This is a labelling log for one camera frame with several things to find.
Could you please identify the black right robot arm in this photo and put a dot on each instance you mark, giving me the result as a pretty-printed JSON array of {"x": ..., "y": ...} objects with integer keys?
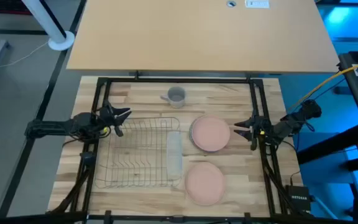
[{"x": 291, "y": 123}]

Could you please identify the white pole with round base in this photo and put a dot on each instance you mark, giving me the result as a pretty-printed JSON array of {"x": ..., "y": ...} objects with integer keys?
[{"x": 50, "y": 26}]

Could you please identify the white desk power outlet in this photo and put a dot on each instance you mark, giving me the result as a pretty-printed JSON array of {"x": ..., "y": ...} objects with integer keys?
[{"x": 257, "y": 3}]

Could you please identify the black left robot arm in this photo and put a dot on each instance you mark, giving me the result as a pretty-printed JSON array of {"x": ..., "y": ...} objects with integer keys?
[{"x": 51, "y": 127}]

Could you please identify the translucent white cutlery holder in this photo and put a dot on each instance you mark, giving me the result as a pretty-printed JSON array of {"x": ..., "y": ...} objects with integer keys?
[{"x": 174, "y": 155}]

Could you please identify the black metal table frame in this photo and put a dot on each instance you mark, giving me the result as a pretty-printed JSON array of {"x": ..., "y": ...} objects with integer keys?
[{"x": 179, "y": 80}]

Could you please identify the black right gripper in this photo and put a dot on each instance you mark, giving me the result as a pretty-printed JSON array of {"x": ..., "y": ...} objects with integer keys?
[{"x": 259, "y": 129}]

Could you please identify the black Netgear network switch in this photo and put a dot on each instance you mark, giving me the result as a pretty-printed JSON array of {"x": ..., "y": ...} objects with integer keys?
[{"x": 298, "y": 199}]

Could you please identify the black side table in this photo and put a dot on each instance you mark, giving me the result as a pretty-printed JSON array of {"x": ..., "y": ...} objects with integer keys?
[{"x": 357, "y": 93}]

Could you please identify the tan wooden desk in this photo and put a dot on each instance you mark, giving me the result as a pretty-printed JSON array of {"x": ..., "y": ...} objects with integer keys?
[{"x": 197, "y": 37}]

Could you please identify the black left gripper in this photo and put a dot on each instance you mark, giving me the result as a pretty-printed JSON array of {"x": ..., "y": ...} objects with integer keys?
[{"x": 107, "y": 118}]

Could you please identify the pink plate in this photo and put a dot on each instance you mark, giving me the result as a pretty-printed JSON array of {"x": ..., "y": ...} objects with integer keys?
[
  {"x": 210, "y": 133},
  {"x": 204, "y": 183}
]

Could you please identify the grey ceramic mug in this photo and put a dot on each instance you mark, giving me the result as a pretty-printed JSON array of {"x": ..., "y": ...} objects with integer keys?
[{"x": 176, "y": 97}]

